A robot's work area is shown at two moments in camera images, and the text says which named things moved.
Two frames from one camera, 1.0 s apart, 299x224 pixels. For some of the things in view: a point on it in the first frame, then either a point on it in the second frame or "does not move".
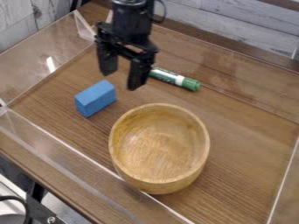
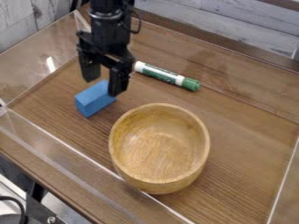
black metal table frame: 39,213 does not move
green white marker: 187,83 does not move
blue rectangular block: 95,98 does not move
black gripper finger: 139,72 to 119,79
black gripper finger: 107,55 to 90,66
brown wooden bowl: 159,146 does not move
